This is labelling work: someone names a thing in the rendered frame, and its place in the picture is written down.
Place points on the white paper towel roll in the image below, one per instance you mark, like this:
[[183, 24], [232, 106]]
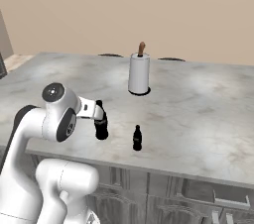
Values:
[[139, 74]]

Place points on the grey cabinet door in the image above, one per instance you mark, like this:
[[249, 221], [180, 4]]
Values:
[[122, 198], [172, 201]]

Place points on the large black bottle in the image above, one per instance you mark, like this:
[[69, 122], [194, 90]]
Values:
[[101, 131]]

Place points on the small black bottle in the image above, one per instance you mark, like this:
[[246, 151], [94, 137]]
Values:
[[137, 140]]

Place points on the grey drawer front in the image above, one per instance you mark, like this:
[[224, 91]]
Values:
[[231, 198]]

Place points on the dark appliance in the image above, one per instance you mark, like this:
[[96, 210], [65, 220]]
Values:
[[2, 66]]

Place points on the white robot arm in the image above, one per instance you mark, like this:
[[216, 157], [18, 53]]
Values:
[[23, 175]]

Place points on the paper towel holder wooden rod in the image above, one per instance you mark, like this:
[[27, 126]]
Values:
[[142, 48]]

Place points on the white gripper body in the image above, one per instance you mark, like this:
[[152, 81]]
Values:
[[99, 113]]

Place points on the dark stool seat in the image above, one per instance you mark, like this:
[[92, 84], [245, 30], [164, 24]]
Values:
[[110, 55], [171, 59]]

